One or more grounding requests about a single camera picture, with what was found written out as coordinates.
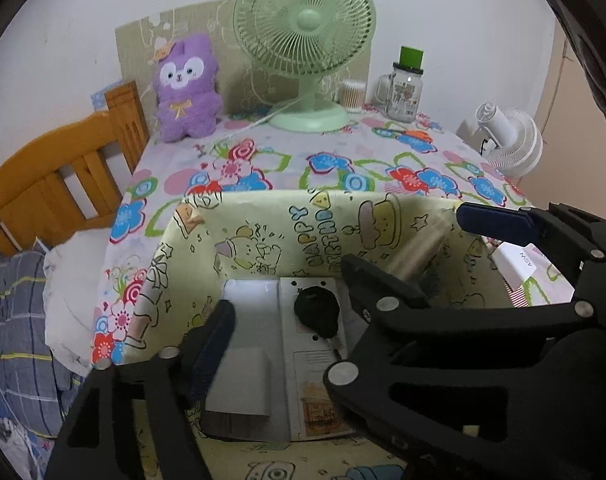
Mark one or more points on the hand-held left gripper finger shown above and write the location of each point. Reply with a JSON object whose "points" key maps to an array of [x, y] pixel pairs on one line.
{"points": [[210, 350]]}

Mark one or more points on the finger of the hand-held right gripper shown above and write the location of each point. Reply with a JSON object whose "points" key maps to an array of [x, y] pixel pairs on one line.
{"points": [[378, 285], [498, 225]]}

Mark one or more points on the grey box with brown side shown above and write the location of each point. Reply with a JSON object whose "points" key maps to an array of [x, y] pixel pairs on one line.
{"points": [[243, 380]]}

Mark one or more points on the tan cylindrical tube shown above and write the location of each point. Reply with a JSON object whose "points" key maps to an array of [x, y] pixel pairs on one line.
{"points": [[418, 257]]}

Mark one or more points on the black round-head key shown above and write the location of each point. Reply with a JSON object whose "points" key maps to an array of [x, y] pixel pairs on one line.
{"points": [[317, 310]]}

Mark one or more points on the yellow cartoon storage box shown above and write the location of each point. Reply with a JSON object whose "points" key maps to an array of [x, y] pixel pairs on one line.
{"points": [[303, 230]]}

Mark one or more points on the small white box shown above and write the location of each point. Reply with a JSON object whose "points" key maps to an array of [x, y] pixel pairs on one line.
{"points": [[515, 262]]}

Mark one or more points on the white clip fan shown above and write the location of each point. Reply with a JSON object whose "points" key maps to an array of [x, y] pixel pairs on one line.
{"points": [[518, 142]]}

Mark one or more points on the white remote control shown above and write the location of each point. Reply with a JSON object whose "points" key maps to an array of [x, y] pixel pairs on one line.
{"points": [[308, 375]]}

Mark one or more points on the white pillow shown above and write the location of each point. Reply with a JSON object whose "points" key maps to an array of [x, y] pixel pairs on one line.
{"points": [[68, 290]]}

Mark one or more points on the floral tablecloth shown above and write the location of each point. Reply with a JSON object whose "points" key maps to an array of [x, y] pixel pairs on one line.
{"points": [[283, 160]]}

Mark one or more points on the glass jar mug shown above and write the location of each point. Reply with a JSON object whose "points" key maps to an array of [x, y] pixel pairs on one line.
{"points": [[403, 97]]}

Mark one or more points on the green cylinder cap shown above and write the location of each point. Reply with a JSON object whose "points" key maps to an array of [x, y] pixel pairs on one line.
{"points": [[412, 57]]}

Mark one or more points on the cotton swab container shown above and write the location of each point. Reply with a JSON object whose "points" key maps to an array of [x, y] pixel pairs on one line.
{"points": [[352, 97]]}

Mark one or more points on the blue plaid blanket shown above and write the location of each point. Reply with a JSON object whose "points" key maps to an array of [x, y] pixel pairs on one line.
{"points": [[13, 330]]}

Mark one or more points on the white printed cloth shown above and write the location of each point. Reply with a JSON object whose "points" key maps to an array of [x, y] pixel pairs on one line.
{"points": [[13, 440]]}

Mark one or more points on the purple plush bunny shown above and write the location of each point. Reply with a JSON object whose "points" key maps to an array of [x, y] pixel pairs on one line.
{"points": [[185, 110]]}

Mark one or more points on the wooden bed headboard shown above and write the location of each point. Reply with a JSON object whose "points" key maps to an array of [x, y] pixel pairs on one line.
{"points": [[28, 170]]}

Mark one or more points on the green desk fan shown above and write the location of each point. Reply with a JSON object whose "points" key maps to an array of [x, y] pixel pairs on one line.
{"points": [[308, 20]]}

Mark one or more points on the blue printed paper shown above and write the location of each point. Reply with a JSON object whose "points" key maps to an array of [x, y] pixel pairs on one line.
{"points": [[97, 100]]}

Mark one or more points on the beige printed backboard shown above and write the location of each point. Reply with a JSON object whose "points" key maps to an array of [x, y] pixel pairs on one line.
{"points": [[133, 55]]}

